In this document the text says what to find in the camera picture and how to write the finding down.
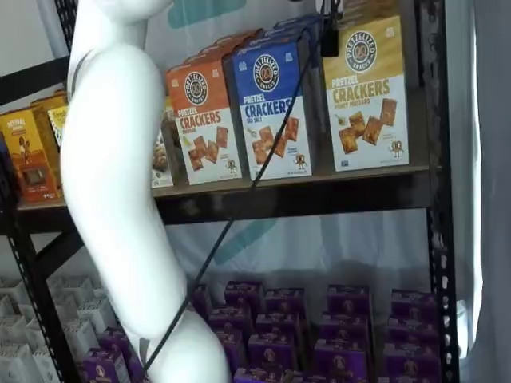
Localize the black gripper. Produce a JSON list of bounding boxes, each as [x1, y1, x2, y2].
[[314, 0, 345, 57]]

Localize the yellow white pretzel crackers box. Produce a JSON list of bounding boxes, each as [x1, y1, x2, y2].
[[322, 15, 410, 172], [339, 0, 400, 19]]

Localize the blue white pretzel crackers box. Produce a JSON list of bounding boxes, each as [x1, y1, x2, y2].
[[239, 27, 311, 51], [232, 41, 314, 180], [273, 14, 323, 39]]

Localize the orange white pretzel crackers box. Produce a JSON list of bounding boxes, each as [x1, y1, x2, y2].
[[165, 59, 243, 185], [217, 27, 264, 45], [197, 38, 256, 61]]

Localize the wooden shelf board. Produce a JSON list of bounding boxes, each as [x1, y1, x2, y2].
[[15, 157, 432, 212]]

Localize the white cookie box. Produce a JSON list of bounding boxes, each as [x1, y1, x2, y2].
[[150, 98, 176, 189]]

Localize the purple Annie's pasta box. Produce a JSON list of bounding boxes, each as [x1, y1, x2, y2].
[[265, 287, 307, 318], [224, 281, 264, 310], [382, 342, 442, 383], [247, 333, 297, 370], [192, 282, 212, 318], [233, 366, 283, 383], [99, 326, 135, 360], [217, 329, 247, 372], [82, 348, 131, 383], [386, 314, 440, 348], [209, 306, 251, 334], [327, 283, 372, 318], [390, 289, 438, 320], [321, 313, 372, 346], [255, 312, 301, 340], [313, 338, 370, 383]]

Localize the mustard yellow snack box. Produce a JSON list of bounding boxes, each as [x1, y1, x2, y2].
[[30, 92, 69, 188]]

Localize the orange brown snack box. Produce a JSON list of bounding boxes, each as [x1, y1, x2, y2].
[[0, 105, 64, 203]]

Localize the white carton box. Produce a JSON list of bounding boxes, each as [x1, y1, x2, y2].
[[73, 297, 117, 332], [59, 321, 101, 360], [59, 275, 105, 310], [0, 314, 35, 348], [0, 278, 27, 316], [0, 345, 41, 383]]

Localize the black metal shelving rack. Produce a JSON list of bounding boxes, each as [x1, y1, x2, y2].
[[0, 0, 460, 383]]

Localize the white curtain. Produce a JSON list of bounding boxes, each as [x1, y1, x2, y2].
[[454, 0, 511, 383]]

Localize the purple snack boxes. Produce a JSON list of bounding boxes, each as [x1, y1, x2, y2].
[[175, 278, 444, 383]]

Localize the black cable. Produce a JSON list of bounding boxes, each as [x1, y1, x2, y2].
[[141, 14, 323, 372]]

